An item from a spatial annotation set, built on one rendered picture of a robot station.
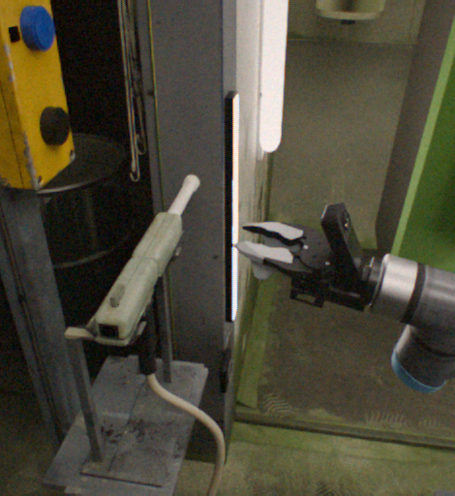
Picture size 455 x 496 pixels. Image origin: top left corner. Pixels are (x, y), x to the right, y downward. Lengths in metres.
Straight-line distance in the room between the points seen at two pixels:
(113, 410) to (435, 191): 1.53
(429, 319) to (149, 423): 0.54
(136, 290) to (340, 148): 2.20
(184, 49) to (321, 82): 1.85
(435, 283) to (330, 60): 2.32
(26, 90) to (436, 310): 0.59
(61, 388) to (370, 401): 1.39
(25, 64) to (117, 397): 0.66
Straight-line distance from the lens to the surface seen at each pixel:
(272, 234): 0.77
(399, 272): 0.73
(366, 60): 2.97
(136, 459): 0.96
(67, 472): 0.98
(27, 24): 0.66
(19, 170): 0.69
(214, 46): 1.10
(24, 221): 0.78
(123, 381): 1.09
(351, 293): 0.77
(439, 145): 2.01
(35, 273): 0.82
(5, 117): 0.67
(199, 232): 1.26
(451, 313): 0.73
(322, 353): 2.25
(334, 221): 0.67
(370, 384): 2.16
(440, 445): 2.05
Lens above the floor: 1.57
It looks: 32 degrees down
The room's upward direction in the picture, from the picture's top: straight up
